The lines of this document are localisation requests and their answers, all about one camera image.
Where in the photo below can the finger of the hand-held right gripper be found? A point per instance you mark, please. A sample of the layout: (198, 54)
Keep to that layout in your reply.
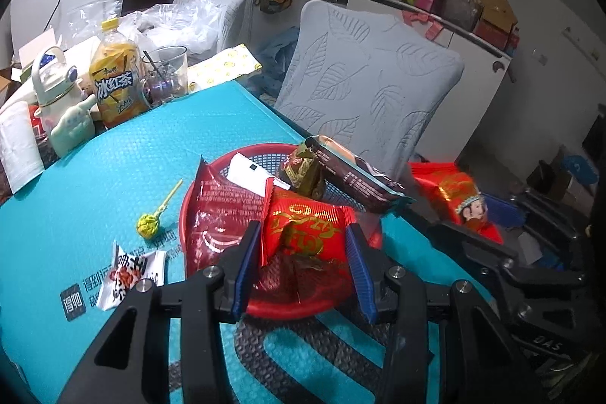
(549, 214)
(464, 243)

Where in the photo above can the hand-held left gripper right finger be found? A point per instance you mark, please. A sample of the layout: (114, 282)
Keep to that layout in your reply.
(362, 271)

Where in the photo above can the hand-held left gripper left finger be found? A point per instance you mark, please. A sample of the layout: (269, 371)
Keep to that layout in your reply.
(246, 262)

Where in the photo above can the dark red snack bag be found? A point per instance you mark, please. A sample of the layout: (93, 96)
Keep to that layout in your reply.
(213, 214)

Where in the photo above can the red plastic basket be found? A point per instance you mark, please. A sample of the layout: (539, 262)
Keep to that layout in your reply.
(284, 311)

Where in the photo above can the dark brown snack packet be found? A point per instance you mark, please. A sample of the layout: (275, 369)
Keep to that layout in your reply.
(355, 172)

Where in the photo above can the brown gold nut packet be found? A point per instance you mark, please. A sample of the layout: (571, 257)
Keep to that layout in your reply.
(303, 174)

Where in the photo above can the red printed figure bag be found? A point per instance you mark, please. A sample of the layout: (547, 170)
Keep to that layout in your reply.
(449, 191)

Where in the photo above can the white flat packet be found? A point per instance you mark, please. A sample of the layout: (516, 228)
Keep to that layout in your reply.
(251, 174)

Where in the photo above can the yellow lollipop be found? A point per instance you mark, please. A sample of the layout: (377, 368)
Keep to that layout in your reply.
(149, 226)

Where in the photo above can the small white candy packet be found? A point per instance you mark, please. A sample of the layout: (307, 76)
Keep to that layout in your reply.
(123, 276)

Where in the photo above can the white chest freezer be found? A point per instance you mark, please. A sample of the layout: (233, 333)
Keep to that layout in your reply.
(478, 101)

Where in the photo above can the grey leaf pattern cushion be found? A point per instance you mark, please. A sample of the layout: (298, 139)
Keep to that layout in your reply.
(369, 77)

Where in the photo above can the yellow smiley paper bag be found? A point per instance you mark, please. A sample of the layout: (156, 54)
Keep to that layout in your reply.
(222, 65)

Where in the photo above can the brown cardboard box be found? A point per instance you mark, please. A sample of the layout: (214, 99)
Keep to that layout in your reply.
(497, 18)

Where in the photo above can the clear glass cup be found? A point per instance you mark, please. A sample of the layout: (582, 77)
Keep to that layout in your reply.
(165, 72)

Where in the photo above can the blue cloth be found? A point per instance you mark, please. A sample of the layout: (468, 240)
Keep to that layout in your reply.
(279, 53)

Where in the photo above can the white dog toy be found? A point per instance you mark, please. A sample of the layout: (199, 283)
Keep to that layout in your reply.
(71, 129)

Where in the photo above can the yellow iced tea bottle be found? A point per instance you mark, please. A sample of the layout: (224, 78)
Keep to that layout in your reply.
(116, 82)

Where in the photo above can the clear plastic bag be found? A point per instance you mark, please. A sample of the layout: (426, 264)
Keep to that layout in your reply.
(189, 23)

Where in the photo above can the white padded packet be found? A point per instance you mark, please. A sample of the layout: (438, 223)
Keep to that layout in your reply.
(19, 148)

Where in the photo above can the pale green water bottle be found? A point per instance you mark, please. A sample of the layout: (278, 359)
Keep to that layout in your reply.
(52, 77)

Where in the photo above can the clear zip bag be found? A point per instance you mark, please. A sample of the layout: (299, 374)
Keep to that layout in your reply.
(92, 18)

